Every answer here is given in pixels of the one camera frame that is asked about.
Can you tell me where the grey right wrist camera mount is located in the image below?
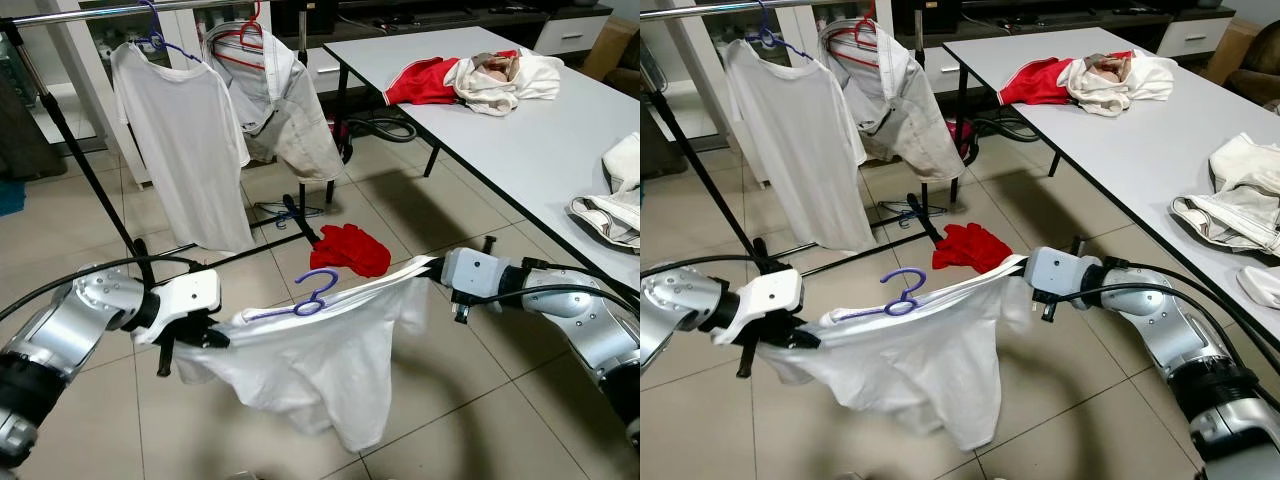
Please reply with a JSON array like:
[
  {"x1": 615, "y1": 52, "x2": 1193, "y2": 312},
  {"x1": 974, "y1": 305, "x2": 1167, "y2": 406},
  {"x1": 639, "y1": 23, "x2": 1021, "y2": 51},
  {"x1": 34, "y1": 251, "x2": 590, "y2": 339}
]
[
  {"x1": 1022, "y1": 245, "x2": 1091, "y2": 301},
  {"x1": 440, "y1": 247, "x2": 503, "y2": 303}
]

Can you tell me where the black rack base bar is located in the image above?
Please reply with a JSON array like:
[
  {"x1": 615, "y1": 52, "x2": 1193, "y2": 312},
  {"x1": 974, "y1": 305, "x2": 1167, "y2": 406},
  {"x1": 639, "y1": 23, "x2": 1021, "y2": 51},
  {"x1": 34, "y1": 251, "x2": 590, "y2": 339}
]
[
  {"x1": 750, "y1": 195, "x2": 946, "y2": 276},
  {"x1": 130, "y1": 232, "x2": 326, "y2": 276}
]

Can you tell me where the black tv console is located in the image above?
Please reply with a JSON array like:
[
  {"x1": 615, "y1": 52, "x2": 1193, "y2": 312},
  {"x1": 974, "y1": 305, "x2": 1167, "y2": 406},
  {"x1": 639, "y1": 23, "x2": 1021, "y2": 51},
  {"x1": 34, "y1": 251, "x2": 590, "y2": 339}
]
[
  {"x1": 890, "y1": 0, "x2": 1236, "y2": 61},
  {"x1": 270, "y1": 0, "x2": 641, "y2": 61}
]

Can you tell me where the grey curtain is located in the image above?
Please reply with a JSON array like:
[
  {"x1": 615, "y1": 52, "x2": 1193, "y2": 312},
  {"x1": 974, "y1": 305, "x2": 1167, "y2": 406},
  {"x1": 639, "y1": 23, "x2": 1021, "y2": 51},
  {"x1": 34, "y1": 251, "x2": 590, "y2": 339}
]
[
  {"x1": 0, "y1": 70, "x2": 66, "y2": 181},
  {"x1": 640, "y1": 90, "x2": 691, "y2": 181}
]

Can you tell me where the white shirt with plaid lining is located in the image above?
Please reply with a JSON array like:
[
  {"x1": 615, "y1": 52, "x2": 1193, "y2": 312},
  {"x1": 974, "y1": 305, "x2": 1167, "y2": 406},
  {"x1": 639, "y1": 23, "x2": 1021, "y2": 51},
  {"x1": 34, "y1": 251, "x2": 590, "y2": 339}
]
[
  {"x1": 1068, "y1": 50, "x2": 1181, "y2": 117},
  {"x1": 455, "y1": 48, "x2": 566, "y2": 117}
]

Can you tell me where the red plastic hanger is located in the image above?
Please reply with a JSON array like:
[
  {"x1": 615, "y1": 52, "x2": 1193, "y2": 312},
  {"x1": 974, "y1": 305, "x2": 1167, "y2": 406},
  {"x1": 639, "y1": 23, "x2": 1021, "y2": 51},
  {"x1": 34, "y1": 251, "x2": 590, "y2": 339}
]
[
  {"x1": 825, "y1": 3, "x2": 881, "y2": 63},
  {"x1": 212, "y1": 3, "x2": 269, "y2": 69}
]

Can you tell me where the grey-white jacket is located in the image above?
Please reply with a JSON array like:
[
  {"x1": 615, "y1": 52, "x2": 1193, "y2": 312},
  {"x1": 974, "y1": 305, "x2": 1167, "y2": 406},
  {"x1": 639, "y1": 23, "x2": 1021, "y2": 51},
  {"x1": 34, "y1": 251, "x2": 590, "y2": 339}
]
[
  {"x1": 818, "y1": 15, "x2": 966, "y2": 183},
  {"x1": 203, "y1": 18, "x2": 346, "y2": 183}
]

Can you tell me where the blue plastic hanger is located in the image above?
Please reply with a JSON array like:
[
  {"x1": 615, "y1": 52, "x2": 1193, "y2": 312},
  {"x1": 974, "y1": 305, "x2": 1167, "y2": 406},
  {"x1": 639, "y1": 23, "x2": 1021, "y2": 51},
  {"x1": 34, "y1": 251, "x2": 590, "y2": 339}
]
[
  {"x1": 878, "y1": 193, "x2": 951, "y2": 229},
  {"x1": 255, "y1": 195, "x2": 326, "y2": 229}
]

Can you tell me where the plain brown cardboard box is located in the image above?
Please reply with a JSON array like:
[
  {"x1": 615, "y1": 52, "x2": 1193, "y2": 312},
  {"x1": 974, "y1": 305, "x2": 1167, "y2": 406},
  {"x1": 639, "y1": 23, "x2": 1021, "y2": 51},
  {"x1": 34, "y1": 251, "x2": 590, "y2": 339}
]
[
  {"x1": 580, "y1": 20, "x2": 641, "y2": 81},
  {"x1": 1205, "y1": 18, "x2": 1266, "y2": 86}
]

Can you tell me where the black clothes rack post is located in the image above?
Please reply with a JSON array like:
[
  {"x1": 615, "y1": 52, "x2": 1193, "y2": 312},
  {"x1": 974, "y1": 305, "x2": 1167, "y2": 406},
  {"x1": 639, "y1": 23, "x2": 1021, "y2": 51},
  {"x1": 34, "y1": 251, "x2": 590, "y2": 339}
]
[
  {"x1": 0, "y1": 20, "x2": 156, "y2": 291},
  {"x1": 640, "y1": 60, "x2": 776, "y2": 276}
]

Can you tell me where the purple plastic hanger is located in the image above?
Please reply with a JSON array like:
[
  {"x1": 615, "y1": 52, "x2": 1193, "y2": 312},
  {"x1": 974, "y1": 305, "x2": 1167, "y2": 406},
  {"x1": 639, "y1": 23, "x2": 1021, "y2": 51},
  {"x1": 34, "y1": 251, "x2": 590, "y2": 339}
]
[
  {"x1": 133, "y1": 0, "x2": 201, "y2": 63},
  {"x1": 245, "y1": 267, "x2": 341, "y2": 321},
  {"x1": 830, "y1": 267, "x2": 926, "y2": 321},
  {"x1": 745, "y1": 0, "x2": 816, "y2": 61}
]

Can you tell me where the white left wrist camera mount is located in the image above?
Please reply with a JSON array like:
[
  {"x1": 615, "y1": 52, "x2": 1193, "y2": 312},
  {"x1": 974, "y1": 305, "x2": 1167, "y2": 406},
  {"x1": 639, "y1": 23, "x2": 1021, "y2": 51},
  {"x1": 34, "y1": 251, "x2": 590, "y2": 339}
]
[
  {"x1": 715, "y1": 268, "x2": 804, "y2": 346},
  {"x1": 133, "y1": 268, "x2": 223, "y2": 347}
]

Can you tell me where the small white cloth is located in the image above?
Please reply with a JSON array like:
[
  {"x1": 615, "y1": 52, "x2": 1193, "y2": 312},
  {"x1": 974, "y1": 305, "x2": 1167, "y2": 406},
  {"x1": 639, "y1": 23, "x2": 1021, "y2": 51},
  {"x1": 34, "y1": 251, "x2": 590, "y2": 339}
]
[{"x1": 1238, "y1": 263, "x2": 1280, "y2": 309}]

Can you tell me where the red garment with white trim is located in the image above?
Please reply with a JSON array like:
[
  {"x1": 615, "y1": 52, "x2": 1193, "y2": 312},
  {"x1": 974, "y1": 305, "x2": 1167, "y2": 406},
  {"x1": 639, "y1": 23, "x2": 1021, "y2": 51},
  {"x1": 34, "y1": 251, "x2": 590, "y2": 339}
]
[
  {"x1": 997, "y1": 55, "x2": 1086, "y2": 107},
  {"x1": 383, "y1": 55, "x2": 469, "y2": 107}
]

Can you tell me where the white t-shirt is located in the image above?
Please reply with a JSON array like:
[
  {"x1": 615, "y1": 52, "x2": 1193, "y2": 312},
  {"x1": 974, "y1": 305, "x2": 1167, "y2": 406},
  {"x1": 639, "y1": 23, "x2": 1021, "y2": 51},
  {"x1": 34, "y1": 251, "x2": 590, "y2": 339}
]
[
  {"x1": 108, "y1": 42, "x2": 253, "y2": 253},
  {"x1": 178, "y1": 255, "x2": 446, "y2": 453},
  {"x1": 758, "y1": 253, "x2": 1036, "y2": 451},
  {"x1": 722, "y1": 40, "x2": 876, "y2": 253}
]

